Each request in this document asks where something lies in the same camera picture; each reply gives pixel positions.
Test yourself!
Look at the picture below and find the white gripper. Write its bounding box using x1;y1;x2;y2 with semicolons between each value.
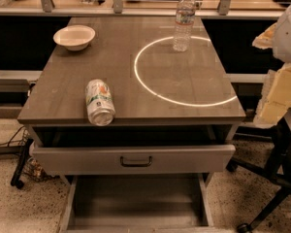
252;4;291;127

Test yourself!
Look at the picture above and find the clear plastic water bottle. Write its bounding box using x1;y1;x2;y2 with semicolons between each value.
173;0;196;52

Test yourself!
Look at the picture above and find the open middle drawer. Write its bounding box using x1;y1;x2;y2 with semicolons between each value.
59;175;222;233

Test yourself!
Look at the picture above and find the grey top drawer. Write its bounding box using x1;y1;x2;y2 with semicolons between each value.
33;145;236;175

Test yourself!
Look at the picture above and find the black office chair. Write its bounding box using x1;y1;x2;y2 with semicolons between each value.
226;119;291;233

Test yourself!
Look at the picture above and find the silver green soda can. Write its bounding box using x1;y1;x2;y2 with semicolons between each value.
85;80;115;126

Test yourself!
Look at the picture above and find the white bowl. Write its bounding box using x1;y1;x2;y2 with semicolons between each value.
53;25;96;51

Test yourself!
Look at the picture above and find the black wheeled stand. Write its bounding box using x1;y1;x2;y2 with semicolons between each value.
11;139;33;189

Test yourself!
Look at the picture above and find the black drawer handle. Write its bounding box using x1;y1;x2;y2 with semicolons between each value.
119;156;152;168

